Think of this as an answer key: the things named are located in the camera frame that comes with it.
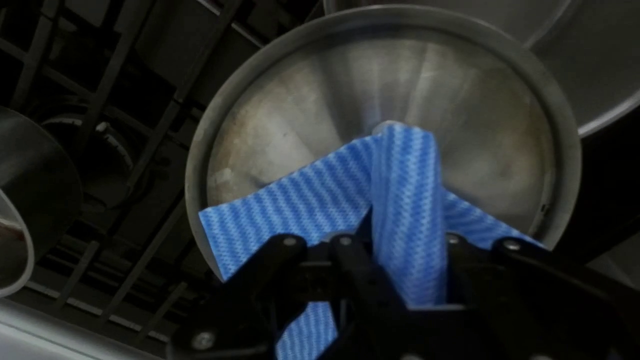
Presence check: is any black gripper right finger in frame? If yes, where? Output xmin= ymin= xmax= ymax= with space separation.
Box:
xmin=408 ymin=230 xmax=640 ymax=360

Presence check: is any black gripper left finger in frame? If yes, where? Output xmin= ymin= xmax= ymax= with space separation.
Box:
xmin=169 ymin=215 xmax=410 ymax=360

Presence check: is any blue woven dish cloth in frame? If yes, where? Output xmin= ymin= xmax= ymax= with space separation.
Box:
xmin=197 ymin=118 xmax=546 ymax=360

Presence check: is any round steel pan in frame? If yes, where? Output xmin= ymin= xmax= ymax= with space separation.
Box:
xmin=185 ymin=4 xmax=584 ymax=281

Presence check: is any small steel saucepan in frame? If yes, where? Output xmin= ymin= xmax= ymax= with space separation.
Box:
xmin=0 ymin=105 xmax=87 ymax=301

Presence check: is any large steel pot long handle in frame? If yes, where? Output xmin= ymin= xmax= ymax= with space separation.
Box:
xmin=322 ymin=0 xmax=640 ymax=140

